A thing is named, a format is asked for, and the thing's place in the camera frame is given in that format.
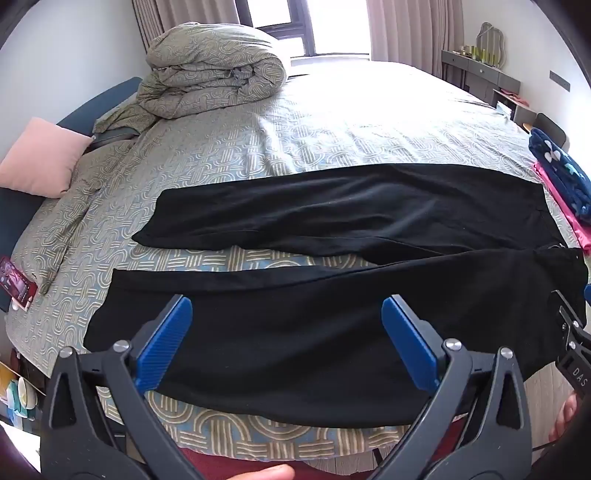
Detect bed with patterned sheet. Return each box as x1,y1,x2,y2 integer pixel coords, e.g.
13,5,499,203
4,60,578,462

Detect blue printed cloth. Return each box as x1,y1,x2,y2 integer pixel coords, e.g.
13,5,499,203
529,128,591,223

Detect pink pillow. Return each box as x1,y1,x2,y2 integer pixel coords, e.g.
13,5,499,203
0,117,94,199

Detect person's left hand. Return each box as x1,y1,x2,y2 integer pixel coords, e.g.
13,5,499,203
216,464,296,480

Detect window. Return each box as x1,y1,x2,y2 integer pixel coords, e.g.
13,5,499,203
235,0,372,61

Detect dark red clothing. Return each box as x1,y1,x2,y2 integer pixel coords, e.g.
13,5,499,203
178,415,467,480

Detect grey side cabinet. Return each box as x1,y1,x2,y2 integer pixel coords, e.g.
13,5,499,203
492,88,539,131

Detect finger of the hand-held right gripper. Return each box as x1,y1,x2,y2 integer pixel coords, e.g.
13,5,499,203
551,290,591,354

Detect dark grey pillow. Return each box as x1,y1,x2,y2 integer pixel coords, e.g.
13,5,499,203
90,127,139,149

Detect folded patterned duvet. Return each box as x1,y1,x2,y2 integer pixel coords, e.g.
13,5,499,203
95,21,288,134

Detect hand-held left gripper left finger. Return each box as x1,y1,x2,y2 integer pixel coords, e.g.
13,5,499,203
39,294,204,480

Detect green cosmetic bottles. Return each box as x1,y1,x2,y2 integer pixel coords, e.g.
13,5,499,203
462,45,502,65

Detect phone with red screen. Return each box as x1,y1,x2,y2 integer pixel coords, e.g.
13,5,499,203
0,256,38,311

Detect pink cloth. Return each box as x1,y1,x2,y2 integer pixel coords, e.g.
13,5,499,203
533,161,591,254

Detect beige curtain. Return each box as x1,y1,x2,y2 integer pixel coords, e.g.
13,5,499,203
131,0,241,47
367,0,465,77

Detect person's right hand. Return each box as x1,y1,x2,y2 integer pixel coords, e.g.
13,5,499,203
549,396,579,455

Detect colourful bedside clutter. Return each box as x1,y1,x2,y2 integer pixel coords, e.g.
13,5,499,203
0,360,44,435

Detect grey dresser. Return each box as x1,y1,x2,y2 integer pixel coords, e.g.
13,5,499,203
441,49,522,100

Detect patterned pillow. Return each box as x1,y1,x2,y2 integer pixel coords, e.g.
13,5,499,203
34,138,153,296

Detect wavy-edged mirror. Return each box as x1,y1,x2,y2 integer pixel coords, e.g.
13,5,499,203
475,22,507,65

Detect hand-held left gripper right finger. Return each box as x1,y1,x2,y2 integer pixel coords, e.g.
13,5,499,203
369,294,543,480

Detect dark chair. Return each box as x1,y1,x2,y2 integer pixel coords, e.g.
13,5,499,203
531,113,571,153

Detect black pants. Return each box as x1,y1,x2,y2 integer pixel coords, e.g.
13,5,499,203
84,162,589,429

